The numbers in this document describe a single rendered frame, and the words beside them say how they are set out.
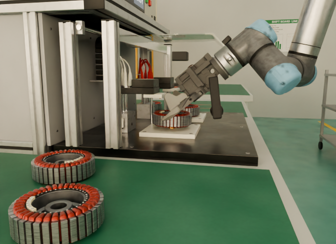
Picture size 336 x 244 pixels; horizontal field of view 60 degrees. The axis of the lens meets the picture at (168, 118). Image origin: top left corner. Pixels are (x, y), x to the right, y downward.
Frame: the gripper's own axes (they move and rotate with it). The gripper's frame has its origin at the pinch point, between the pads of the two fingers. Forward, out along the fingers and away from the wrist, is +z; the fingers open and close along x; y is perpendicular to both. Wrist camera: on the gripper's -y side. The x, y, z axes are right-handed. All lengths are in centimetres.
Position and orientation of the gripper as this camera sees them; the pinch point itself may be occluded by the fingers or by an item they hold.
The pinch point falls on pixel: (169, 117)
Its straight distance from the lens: 83.1
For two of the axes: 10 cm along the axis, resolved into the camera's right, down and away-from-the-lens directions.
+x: -2.0, 1.6, -9.7
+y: -6.2, -7.8, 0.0
